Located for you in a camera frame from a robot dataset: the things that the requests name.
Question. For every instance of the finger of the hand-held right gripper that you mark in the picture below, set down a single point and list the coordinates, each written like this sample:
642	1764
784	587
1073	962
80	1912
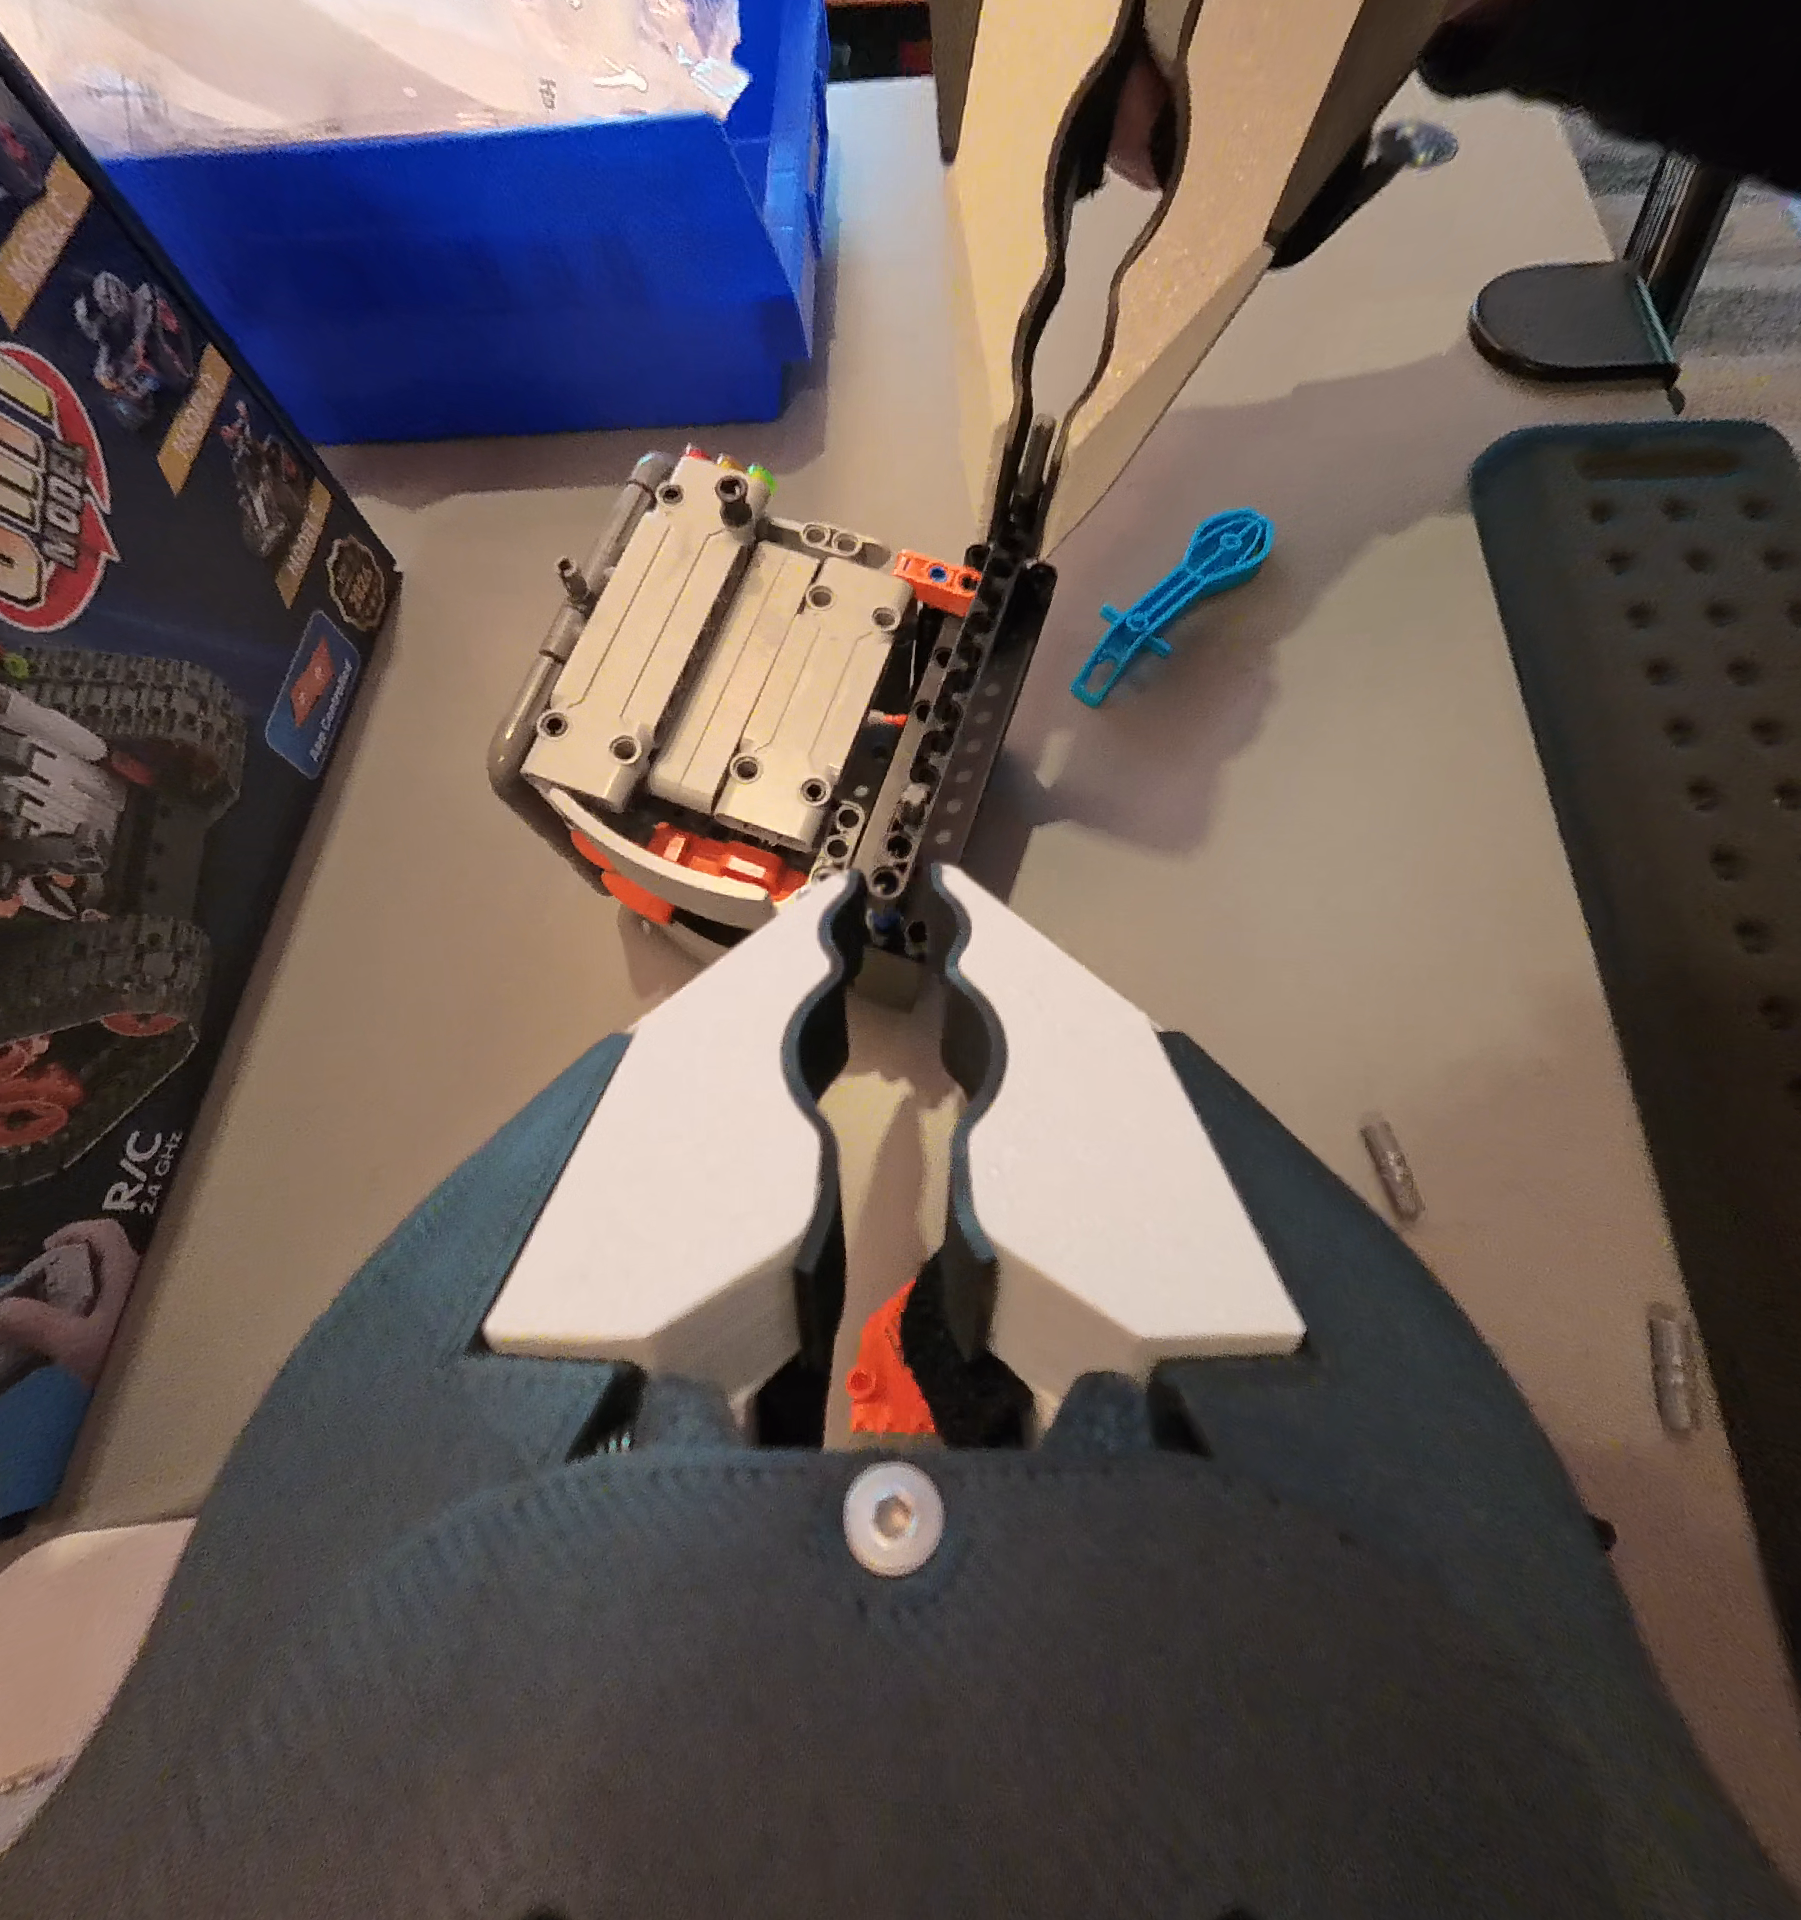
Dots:
1004	149
1243	149

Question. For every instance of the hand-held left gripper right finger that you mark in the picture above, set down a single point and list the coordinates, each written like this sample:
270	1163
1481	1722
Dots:
1140	1200

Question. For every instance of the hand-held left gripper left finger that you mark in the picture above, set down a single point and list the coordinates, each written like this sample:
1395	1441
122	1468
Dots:
661	1200

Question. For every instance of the short dark axle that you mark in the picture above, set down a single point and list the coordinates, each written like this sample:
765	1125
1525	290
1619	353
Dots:
1038	465

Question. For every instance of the turquoise plastic tool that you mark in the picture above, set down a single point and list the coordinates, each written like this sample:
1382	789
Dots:
1184	600

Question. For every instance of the grey building block model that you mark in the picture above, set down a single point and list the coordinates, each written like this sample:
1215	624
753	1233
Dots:
688	658

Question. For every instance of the person's right forearm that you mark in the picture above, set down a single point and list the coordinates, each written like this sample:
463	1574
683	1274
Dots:
1591	74

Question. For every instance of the person's right hand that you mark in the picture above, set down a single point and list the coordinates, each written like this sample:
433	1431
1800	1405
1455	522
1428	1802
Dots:
1148	121

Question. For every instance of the short grey tube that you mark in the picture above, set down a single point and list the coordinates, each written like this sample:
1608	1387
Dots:
1676	1365
1392	1168

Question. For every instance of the orange wedge panel piece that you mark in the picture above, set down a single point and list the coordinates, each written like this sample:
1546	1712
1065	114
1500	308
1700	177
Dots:
883	1372

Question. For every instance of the blue bin with plastic bags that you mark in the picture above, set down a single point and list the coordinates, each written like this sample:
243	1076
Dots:
464	269

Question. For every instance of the black studded armrest pad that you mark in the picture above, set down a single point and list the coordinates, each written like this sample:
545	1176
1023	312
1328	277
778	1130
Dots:
1695	898

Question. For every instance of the toy kit cardboard box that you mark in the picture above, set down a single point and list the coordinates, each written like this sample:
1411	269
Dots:
122	751

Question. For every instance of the white book stand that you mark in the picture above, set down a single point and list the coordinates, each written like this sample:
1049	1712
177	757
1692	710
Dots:
31	1681

